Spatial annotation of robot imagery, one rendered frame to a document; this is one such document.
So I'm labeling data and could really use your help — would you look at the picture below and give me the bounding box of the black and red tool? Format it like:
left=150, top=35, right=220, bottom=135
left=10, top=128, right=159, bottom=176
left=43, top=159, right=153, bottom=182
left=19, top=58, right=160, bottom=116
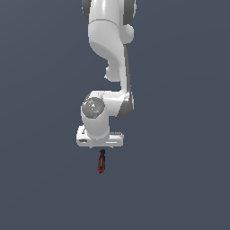
left=97, top=149, right=106, bottom=174

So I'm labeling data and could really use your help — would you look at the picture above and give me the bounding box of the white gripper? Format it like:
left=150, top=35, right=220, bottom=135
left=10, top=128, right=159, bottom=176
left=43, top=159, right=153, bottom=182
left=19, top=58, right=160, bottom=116
left=75, top=125, right=125, bottom=149

